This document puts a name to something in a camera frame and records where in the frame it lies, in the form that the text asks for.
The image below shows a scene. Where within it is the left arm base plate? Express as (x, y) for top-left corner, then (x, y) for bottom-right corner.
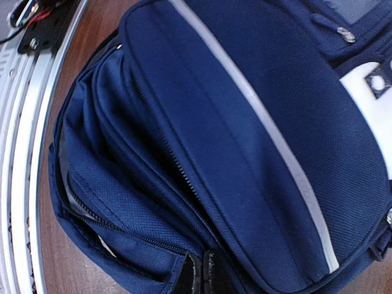
(17, 1), (88, 55)

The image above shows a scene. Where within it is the front aluminium rail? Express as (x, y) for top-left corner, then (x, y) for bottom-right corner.
(1, 4), (87, 293)

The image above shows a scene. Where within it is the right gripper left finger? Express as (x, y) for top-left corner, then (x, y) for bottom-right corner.
(173, 252), (211, 294)

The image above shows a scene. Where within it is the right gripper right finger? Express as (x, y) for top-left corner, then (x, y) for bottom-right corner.
(208, 251), (236, 294)

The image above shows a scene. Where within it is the navy blue student backpack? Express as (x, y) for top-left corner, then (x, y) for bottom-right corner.
(48, 1), (391, 293)

